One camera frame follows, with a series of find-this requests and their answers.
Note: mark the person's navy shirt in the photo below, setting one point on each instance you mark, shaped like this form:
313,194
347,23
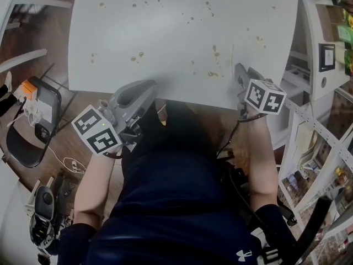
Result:
171,208

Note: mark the black pouch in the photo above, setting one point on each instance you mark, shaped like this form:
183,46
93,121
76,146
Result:
42,132

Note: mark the red flower pot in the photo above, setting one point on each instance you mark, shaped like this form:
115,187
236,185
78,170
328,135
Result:
349,62

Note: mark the white paper sheet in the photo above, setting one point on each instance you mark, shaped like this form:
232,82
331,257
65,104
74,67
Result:
44,110

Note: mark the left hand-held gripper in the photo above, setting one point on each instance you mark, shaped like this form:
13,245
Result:
95,145

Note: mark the white table with crumbs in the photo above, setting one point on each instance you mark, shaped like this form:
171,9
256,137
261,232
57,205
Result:
179,37

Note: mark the black folding chair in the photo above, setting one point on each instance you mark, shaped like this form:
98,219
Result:
24,150

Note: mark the small white table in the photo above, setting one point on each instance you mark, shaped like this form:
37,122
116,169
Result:
41,2

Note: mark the white shelf desk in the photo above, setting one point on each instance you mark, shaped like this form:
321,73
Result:
314,73

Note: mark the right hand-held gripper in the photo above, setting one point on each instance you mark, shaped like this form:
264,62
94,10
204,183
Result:
270,102

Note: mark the green box yellow flowers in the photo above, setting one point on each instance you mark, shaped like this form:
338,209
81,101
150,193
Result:
346,32

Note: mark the large white table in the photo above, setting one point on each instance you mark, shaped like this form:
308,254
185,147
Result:
13,230

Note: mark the black framed picture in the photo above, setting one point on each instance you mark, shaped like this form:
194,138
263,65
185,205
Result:
328,57

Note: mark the person's right forearm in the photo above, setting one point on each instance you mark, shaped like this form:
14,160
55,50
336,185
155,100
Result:
262,161

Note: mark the orange box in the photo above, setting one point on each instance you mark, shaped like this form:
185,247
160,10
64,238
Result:
29,88

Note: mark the person's left forearm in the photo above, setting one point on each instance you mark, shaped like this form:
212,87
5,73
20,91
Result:
93,186

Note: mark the grey handheld device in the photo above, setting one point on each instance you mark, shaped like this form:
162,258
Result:
44,200

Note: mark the person's black trousers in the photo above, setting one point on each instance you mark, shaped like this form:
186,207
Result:
179,131

